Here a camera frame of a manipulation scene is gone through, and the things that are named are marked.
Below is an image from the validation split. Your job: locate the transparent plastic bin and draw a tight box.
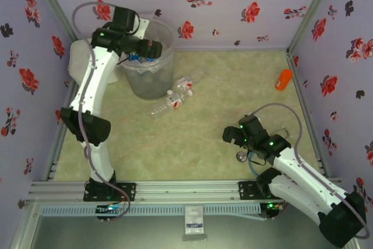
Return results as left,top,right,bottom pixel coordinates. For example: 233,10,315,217
118,12,175,100

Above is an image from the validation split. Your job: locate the grey right arm cable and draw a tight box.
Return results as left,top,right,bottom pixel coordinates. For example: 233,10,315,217
251,103,371,241

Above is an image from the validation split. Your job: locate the white label card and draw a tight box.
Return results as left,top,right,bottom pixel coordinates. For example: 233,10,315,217
182,204,208,243

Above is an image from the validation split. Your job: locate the grey left arm cable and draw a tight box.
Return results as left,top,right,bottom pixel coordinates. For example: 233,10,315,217
72,2,132,222

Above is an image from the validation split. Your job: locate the clear bottle red-white label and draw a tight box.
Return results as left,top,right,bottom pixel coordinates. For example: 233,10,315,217
147,90,195,118
171,69,208,92

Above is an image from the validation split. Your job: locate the white lidded storage box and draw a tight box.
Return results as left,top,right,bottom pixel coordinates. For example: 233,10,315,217
68,38,122,85

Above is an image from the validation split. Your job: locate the clear plastic bin liner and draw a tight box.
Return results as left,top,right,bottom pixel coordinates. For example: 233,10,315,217
118,12,175,71

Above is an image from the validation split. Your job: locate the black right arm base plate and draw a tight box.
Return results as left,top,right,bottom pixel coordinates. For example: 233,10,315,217
238,180,292,200

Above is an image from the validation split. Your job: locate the orange pill bottle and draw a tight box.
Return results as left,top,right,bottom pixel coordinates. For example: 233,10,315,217
274,69,294,91

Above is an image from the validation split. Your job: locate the aluminium corner post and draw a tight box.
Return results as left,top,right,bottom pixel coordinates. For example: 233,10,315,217
287,0,340,54
27,0,80,43

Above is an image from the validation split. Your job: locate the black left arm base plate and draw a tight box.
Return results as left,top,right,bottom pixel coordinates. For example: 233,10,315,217
83,181,137,202

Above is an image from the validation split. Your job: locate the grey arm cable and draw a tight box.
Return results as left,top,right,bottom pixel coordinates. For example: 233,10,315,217
72,2,132,222
251,103,371,241

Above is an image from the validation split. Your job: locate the aluminium lower frame bar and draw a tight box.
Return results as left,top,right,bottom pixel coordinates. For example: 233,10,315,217
8,199,40,249

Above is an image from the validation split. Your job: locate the white slotted cable duct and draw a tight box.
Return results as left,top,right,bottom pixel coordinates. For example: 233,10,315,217
39,204,260,218

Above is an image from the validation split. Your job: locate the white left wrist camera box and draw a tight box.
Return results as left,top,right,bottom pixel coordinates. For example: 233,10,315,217
136,18,151,41

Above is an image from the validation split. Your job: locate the aluminium front rail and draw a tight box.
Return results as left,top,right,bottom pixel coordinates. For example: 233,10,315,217
29,178,345,203

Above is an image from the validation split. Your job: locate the blue-label white-cap plastic bottle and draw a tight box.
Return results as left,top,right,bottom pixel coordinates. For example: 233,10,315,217
128,52,160,65

